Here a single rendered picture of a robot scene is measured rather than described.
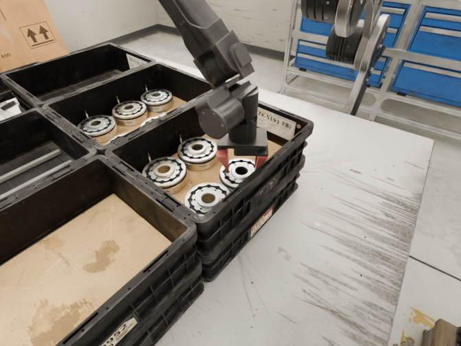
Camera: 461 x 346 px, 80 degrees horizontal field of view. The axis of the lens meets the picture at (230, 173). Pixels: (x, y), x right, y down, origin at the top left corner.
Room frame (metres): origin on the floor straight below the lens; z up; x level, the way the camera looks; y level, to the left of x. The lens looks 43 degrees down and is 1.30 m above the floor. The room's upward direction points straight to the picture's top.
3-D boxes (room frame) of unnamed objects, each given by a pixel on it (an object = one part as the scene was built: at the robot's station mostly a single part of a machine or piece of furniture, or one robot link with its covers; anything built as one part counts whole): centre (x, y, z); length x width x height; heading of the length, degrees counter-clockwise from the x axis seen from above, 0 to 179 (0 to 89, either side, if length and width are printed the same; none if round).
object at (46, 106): (0.70, 0.26, 0.92); 0.40 x 0.30 x 0.02; 140
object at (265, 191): (0.51, 0.03, 0.87); 0.40 x 0.30 x 0.11; 140
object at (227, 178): (0.46, -0.03, 0.86); 0.10 x 0.10 x 0.01
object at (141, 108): (0.75, 0.31, 0.86); 0.10 x 0.10 x 0.01
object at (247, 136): (0.47, -0.02, 0.98); 0.10 x 0.07 x 0.07; 88
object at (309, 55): (2.21, -0.86, 0.60); 0.72 x 0.03 x 0.56; 56
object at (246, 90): (0.46, -0.02, 1.04); 0.07 x 0.06 x 0.07; 146
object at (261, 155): (0.46, -0.04, 0.91); 0.07 x 0.07 x 0.09; 88
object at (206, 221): (0.51, 0.03, 0.92); 0.40 x 0.30 x 0.02; 140
